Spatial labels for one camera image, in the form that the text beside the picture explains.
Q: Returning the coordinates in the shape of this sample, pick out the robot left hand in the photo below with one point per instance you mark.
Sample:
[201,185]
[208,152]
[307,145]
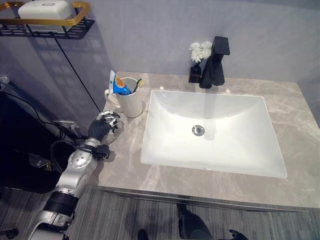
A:
[98,128]

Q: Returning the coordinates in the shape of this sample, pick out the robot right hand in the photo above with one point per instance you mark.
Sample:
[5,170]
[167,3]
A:
[237,235]

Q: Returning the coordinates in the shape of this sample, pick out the robot left arm silver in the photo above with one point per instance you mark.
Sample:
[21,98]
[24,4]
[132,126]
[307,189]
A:
[75,165]

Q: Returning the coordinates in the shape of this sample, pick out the chrome sink drain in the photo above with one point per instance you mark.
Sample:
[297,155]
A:
[198,130]

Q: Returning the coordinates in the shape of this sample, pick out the white rectangular sink basin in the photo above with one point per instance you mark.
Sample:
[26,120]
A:
[212,135]

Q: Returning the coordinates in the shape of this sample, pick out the white ceramic mug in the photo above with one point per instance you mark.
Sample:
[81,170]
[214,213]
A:
[128,102]

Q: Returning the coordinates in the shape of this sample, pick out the robot dark foot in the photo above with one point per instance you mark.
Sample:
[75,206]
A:
[193,222]
[142,235]

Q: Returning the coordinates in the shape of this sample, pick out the blue white toothpaste tube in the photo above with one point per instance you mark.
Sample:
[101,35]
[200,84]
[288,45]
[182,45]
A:
[117,85]

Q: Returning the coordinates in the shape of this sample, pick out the black square vase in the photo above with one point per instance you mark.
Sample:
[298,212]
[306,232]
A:
[194,75]

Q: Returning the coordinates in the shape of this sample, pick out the white artificial flowers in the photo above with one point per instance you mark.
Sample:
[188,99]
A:
[200,51]

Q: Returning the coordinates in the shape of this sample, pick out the white soap box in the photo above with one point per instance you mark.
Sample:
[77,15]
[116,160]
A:
[45,11]

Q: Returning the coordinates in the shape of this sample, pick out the black angular faucet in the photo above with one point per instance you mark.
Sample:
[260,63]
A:
[215,65]

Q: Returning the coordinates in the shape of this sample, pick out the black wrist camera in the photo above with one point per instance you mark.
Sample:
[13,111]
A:
[102,151]

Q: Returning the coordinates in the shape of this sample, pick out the white wall outlet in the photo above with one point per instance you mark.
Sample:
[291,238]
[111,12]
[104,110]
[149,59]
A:
[67,125]

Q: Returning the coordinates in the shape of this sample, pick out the black gold wall shelf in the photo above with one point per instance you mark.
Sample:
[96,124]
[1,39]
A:
[50,28]

